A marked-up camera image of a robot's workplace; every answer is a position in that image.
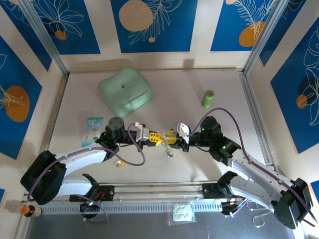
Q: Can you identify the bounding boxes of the small clear object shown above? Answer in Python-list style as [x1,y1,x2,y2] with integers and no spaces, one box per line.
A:
[160,136,175,158]

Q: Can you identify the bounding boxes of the light blue snack packet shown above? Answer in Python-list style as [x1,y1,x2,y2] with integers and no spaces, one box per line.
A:
[82,116,104,148]

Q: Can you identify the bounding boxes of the green cylindrical can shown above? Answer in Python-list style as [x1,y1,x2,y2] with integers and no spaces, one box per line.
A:
[201,89,215,109]

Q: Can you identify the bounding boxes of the mint green square case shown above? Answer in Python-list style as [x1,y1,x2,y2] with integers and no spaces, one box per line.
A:
[98,67,154,118]

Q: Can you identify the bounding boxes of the clear plastic bag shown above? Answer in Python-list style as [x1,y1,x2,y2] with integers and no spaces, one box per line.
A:
[167,202,197,227]

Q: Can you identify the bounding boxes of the black controller board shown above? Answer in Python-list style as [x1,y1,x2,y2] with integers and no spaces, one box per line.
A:
[221,199,247,217]
[79,201,102,220]

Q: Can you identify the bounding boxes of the small bottle with orange cap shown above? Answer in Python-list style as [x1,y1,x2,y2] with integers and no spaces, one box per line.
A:
[19,205,42,219]

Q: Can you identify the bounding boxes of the aluminium side rail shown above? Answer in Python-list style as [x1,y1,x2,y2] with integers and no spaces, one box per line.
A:
[36,73,70,185]
[238,69,279,167]

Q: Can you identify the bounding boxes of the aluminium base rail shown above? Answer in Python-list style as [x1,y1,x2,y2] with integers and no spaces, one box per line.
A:
[23,181,292,201]

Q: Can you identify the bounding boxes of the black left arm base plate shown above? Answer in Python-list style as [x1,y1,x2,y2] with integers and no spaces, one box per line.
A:
[69,185,115,203]

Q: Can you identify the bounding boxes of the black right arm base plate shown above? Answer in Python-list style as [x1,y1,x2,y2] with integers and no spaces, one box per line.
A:
[201,183,226,200]

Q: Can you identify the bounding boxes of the white perforated cable duct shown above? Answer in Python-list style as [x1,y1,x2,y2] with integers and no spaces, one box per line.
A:
[39,200,225,215]

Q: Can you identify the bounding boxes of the thin white wire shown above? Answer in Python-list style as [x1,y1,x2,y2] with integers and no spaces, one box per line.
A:
[245,199,277,229]

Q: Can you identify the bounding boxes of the aluminium frame post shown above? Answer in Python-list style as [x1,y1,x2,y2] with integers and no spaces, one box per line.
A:
[17,0,70,77]
[243,0,287,75]

